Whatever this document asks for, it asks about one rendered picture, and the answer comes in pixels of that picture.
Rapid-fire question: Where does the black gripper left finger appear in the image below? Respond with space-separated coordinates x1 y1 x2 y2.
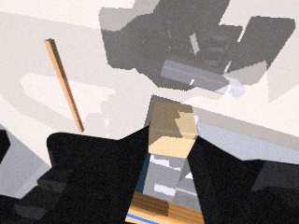
46 125 150 221

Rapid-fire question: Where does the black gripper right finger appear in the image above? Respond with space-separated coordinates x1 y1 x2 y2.
187 135 299 224

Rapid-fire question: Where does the small tan block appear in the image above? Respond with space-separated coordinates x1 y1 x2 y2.
149 102 198 158

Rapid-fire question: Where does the tan wooden stick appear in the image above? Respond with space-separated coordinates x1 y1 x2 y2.
43 39 84 133

